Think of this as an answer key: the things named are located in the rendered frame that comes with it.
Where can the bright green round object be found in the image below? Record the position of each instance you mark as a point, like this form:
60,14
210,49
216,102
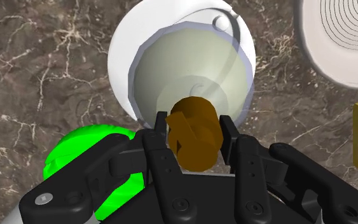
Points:
73,149

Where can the white mug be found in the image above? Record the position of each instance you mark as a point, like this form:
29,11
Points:
178,62

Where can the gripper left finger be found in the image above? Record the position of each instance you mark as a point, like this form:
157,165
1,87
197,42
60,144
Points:
161,161

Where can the white ribbed bowl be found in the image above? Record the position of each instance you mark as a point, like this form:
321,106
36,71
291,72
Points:
340,40

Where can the brown cylindrical object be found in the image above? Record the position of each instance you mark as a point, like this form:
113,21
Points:
194,136

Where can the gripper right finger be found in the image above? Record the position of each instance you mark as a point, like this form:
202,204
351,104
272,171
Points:
250,167

